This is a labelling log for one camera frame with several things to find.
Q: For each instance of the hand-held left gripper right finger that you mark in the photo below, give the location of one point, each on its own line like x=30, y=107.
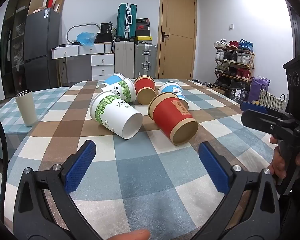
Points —
x=215, y=171

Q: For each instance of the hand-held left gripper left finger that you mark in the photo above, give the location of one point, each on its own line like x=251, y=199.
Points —
x=80, y=166

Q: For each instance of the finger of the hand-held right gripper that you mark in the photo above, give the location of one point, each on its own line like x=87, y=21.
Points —
x=253, y=107
x=262, y=122

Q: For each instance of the white green leaf paper cup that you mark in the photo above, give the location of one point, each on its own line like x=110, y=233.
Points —
x=110, y=112
x=122, y=90

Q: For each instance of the red paper cup brown label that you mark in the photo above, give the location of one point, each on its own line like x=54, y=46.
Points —
x=172, y=117

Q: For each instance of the blue cartoon print paper cup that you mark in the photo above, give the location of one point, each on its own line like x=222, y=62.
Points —
x=173, y=90

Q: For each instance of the plain blue white paper cup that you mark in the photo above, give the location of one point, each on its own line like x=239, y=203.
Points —
x=111, y=80

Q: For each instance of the person's right hand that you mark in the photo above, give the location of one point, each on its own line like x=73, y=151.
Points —
x=280, y=162

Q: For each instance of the person's left hand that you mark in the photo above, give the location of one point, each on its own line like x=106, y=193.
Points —
x=130, y=235

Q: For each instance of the woven basket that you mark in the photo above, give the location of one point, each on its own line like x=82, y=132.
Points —
x=272, y=101

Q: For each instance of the purple bag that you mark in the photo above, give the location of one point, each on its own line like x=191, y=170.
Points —
x=257, y=87

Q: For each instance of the black storage bag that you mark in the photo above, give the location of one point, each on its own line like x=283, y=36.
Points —
x=238, y=91

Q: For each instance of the wooden shoe rack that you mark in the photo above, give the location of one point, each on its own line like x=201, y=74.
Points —
x=251, y=60

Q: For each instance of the rows of shoes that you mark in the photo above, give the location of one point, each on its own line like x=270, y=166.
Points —
x=233, y=58

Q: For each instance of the brown blue checked tablecloth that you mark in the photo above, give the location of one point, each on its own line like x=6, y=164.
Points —
x=140, y=175

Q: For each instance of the beige insulated tumbler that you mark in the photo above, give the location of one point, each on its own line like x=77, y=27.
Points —
x=26, y=107

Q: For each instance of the teal checked tablecloth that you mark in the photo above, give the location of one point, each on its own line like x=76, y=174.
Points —
x=5, y=127

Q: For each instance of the wooden door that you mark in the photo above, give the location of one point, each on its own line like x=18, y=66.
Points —
x=180, y=30

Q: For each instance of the white dresser with drawers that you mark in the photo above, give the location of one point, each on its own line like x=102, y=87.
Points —
x=102, y=60

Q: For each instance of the white suitcase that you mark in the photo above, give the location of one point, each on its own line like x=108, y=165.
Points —
x=124, y=60

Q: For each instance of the silver suitcase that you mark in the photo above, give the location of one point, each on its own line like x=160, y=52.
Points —
x=145, y=60

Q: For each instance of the dark grey refrigerator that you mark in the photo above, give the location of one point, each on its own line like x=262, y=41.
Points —
x=40, y=50

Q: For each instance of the blue plastic bag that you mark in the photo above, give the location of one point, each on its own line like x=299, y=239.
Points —
x=86, y=38

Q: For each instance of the stack of shoe boxes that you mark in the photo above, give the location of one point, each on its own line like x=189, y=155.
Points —
x=143, y=31

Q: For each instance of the oval white mirror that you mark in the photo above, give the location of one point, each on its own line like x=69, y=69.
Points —
x=71, y=30

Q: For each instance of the tall black glass cabinet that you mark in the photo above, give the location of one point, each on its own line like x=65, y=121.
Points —
x=11, y=42

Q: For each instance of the teal suitcase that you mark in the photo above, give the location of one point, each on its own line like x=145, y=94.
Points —
x=126, y=22

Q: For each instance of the open cardboard box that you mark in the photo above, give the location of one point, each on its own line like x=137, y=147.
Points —
x=59, y=3

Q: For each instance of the red box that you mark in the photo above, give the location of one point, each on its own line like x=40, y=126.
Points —
x=50, y=2

